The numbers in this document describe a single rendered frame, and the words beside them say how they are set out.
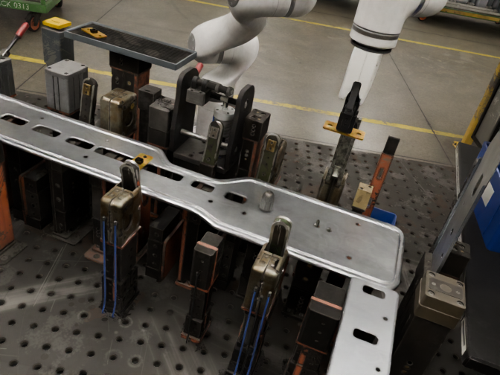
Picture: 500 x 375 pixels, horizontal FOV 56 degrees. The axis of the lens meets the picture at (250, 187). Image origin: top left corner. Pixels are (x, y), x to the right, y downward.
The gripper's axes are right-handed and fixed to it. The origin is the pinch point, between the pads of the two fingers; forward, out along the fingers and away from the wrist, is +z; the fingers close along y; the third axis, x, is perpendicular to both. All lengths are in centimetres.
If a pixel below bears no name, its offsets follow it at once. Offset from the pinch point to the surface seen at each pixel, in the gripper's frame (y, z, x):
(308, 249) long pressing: 9.1, 27.4, 0.9
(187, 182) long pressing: 0.7, 27.6, -32.0
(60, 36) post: -31, 15, -91
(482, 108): -296, 90, 83
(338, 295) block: 16.9, 29.4, 9.6
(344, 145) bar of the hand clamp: -15.2, 13.3, 0.6
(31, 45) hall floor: -246, 129, -294
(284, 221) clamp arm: 17.6, 15.7, -4.7
